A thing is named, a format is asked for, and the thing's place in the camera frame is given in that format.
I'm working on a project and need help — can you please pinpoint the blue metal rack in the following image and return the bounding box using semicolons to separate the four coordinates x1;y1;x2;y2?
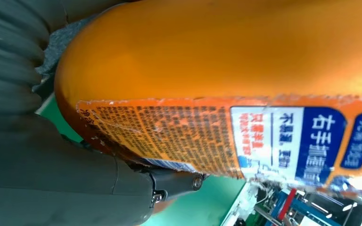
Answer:
253;184;362;226

